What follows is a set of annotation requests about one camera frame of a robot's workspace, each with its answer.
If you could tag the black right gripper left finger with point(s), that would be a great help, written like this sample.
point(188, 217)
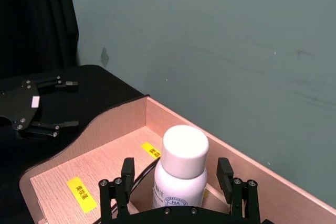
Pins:
point(124, 182)

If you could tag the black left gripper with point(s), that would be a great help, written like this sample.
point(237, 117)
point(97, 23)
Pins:
point(18, 103)

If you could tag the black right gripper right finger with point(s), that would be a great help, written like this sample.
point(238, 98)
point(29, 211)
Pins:
point(225, 179)

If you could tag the shallow light brown tray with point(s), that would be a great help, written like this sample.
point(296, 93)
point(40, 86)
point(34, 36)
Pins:
point(110, 155)

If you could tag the small yellow label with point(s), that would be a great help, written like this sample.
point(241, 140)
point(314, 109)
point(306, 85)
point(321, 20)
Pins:
point(151, 150)

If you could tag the large yellow label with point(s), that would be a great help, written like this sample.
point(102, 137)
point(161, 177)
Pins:
point(82, 195)

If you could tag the white plastic bottle with cap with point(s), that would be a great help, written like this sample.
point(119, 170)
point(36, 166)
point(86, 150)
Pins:
point(181, 161)

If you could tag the black table cloth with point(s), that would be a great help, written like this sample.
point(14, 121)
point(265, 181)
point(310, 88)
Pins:
point(105, 90)

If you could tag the black curtain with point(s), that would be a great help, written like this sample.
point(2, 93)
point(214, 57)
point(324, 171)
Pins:
point(34, 16)

